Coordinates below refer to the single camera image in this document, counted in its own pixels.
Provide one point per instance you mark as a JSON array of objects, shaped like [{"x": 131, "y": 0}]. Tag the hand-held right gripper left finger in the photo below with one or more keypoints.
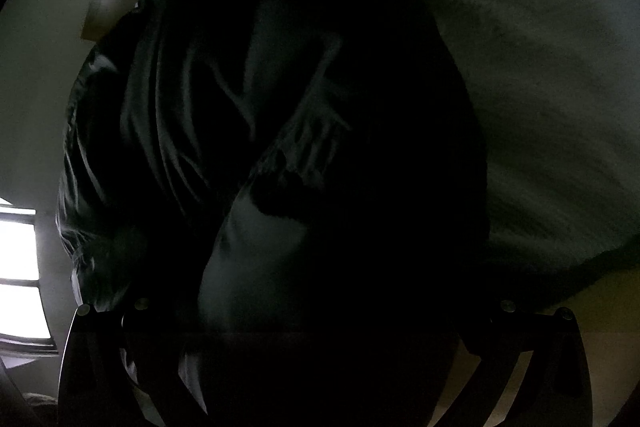
[{"x": 100, "y": 357}]

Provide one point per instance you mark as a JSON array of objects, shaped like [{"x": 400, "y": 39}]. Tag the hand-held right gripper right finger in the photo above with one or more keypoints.
[{"x": 492, "y": 332}]

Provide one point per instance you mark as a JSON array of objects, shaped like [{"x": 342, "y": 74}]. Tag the black puffer jacket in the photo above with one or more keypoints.
[{"x": 310, "y": 157}]

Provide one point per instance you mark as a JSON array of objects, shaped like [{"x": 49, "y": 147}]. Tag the window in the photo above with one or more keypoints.
[{"x": 17, "y": 277}]

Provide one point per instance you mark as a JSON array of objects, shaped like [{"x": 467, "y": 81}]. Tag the striped duvet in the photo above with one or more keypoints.
[{"x": 540, "y": 82}]

